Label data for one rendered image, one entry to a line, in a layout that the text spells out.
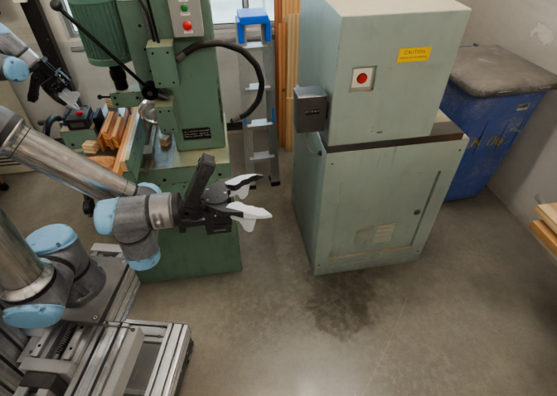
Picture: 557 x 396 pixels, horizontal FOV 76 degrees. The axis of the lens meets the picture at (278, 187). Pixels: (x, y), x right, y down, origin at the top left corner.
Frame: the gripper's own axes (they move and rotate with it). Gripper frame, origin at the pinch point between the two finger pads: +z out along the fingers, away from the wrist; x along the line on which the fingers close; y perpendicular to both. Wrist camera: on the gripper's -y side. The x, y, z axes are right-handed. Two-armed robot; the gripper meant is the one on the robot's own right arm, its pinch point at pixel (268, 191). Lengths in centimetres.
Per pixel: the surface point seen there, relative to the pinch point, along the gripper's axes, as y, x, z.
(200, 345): 119, -45, -32
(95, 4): -29, -79, -47
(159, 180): 40, -75, -39
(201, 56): -10, -79, -14
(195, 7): -28, -70, -14
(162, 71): -7, -71, -28
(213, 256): 97, -83, -23
